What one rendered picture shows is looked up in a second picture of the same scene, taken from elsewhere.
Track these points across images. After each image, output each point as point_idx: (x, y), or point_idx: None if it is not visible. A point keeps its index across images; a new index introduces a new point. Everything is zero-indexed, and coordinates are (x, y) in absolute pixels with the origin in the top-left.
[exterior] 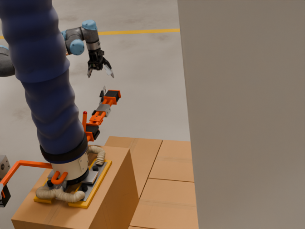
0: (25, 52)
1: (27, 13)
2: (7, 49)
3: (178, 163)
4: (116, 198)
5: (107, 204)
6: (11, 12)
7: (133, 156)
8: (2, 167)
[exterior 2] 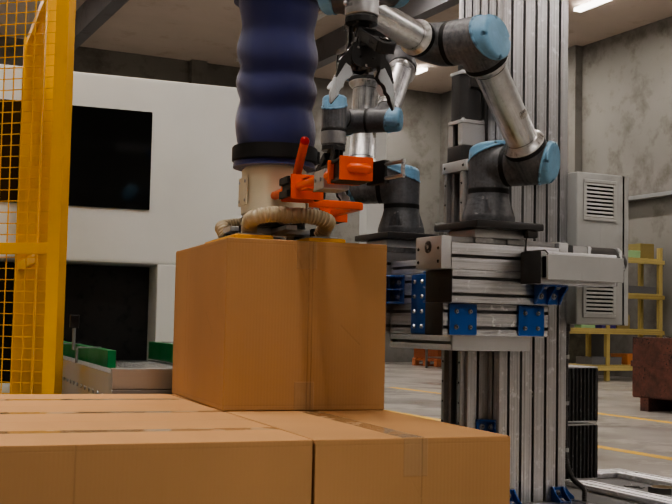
0: None
1: None
2: (470, 20)
3: (192, 427)
4: (200, 292)
5: (192, 268)
6: None
7: (352, 427)
8: (426, 247)
